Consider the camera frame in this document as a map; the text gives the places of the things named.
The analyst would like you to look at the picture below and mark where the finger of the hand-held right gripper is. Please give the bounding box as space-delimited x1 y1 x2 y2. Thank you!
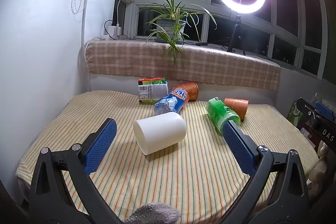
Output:
297 97 336 123

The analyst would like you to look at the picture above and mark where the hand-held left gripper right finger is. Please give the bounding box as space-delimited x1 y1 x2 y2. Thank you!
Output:
218 120 310 224

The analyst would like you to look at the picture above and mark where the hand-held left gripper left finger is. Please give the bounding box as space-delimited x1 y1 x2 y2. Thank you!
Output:
28 118 124 224

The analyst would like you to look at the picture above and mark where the white cup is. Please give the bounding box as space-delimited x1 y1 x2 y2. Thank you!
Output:
133 112 187 155

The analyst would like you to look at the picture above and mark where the matte orange cup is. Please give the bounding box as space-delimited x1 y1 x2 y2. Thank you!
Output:
224 98 249 121

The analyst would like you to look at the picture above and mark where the shiny copper cup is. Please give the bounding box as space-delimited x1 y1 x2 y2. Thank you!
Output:
172 82 199 102

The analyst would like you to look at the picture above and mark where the green bag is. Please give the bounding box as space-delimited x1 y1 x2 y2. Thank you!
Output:
287 101 303 124

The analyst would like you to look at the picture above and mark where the beige plush toy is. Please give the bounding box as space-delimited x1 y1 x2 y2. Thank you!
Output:
307 142 329 198

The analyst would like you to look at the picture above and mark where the green plastic bottle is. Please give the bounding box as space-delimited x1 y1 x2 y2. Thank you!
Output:
205 97 240 136

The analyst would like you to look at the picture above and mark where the striped yellow tablecloth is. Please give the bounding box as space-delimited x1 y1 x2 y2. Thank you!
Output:
16 90 319 224

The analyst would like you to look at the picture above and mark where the green and white snack packet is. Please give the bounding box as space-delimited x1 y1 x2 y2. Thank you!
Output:
138 77 169 105

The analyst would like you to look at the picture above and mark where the blue label plastic bottle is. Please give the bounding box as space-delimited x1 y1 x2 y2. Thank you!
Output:
154 88 189 115

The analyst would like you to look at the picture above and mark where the grey knitted cloth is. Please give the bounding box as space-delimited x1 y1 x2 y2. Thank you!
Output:
122 202 183 224

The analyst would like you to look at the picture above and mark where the plaid beige blanket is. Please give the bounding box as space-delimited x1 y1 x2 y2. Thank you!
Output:
85 40 281 90

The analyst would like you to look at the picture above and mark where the black tripod stand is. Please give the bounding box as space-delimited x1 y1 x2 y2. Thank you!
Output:
227 11 247 56

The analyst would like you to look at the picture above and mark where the white power strip with chargers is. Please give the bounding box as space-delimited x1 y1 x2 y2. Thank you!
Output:
102 25 124 41

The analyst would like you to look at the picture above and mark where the potted spider plant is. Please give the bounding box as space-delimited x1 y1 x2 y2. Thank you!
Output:
139 0 217 67

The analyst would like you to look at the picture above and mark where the white window frame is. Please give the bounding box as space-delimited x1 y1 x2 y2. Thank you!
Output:
115 0 336 81

